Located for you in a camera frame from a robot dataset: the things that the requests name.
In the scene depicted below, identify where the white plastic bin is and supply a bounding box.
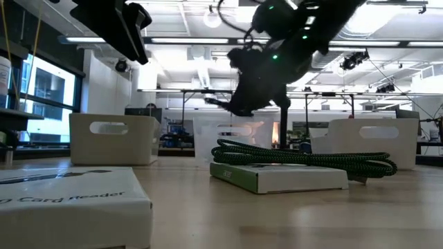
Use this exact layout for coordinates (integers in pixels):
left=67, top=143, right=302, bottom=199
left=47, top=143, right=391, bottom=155
left=309, top=118, right=420, bottom=170

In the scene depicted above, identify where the white wipes canister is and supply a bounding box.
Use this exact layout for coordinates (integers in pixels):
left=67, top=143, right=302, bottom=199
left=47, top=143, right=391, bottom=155
left=0, top=55, right=12, bottom=96

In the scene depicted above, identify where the grey plastic bin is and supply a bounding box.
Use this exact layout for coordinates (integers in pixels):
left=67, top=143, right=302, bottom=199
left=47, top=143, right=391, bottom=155
left=69, top=113, right=163, bottom=166

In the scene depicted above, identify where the white green acer box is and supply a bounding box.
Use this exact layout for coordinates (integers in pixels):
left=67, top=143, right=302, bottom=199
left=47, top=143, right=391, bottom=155
left=210, top=162, right=350, bottom=194

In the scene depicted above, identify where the clear plastic bin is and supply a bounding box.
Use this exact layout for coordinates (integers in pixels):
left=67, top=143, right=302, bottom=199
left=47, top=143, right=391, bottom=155
left=192, top=116, right=274, bottom=169

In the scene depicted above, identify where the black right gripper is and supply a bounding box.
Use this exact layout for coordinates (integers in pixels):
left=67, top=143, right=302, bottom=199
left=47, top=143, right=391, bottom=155
left=226, top=46, right=312, bottom=118

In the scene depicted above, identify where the green braided cable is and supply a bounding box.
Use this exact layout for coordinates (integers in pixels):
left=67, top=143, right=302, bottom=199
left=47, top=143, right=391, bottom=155
left=210, top=138, right=398, bottom=179

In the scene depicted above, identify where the white ring ceiling lamp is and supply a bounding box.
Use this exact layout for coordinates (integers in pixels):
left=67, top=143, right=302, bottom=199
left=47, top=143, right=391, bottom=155
left=203, top=10, right=223, bottom=29

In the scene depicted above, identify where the dark wall shelf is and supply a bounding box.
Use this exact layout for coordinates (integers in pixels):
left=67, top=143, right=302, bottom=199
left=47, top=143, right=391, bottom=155
left=0, top=107, right=45, bottom=131

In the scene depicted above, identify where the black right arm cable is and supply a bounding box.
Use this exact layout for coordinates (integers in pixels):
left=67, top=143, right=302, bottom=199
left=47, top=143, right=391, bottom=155
left=217, top=0, right=259, bottom=41

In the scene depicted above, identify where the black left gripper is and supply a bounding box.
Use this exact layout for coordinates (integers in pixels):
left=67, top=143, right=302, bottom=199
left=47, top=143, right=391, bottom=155
left=69, top=0, right=153, bottom=66

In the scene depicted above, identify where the white card reader box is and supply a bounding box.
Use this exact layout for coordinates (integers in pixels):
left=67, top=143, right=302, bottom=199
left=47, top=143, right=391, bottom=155
left=0, top=166, right=154, bottom=249

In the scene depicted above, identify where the black ceiling camera rig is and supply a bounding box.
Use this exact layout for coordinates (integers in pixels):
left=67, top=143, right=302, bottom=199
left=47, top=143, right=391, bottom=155
left=341, top=51, right=370, bottom=72

